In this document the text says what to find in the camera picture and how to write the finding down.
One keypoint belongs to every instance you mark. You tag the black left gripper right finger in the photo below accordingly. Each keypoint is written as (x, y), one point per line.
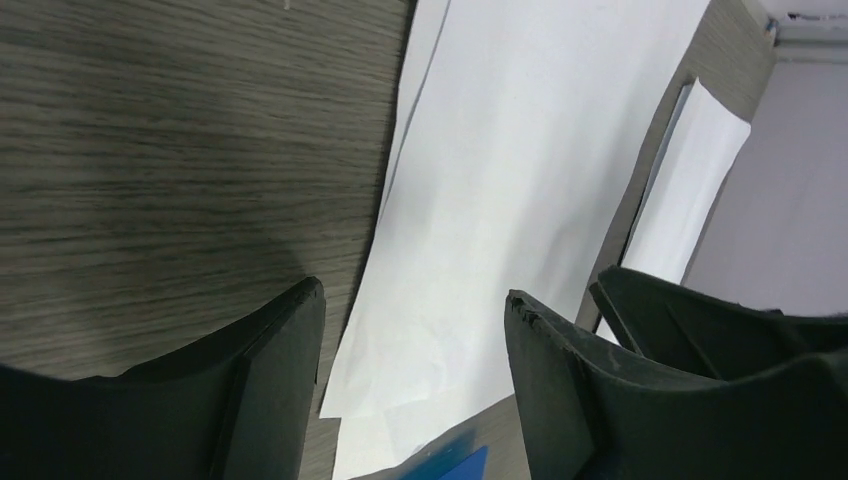
(590, 409)

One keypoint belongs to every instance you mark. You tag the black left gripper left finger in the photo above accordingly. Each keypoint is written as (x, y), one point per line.
(233, 404)

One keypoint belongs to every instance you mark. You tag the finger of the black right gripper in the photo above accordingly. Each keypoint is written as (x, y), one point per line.
(704, 335)

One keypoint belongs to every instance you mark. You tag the blue clip file folder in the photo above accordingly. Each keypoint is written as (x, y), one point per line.
(459, 459)

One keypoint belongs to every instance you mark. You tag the white paper stack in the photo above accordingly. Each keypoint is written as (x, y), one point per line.
(520, 147)

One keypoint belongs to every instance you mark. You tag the right white paper sheet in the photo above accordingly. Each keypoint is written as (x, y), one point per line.
(697, 151)

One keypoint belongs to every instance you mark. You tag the aluminium rail frame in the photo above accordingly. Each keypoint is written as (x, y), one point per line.
(809, 31)

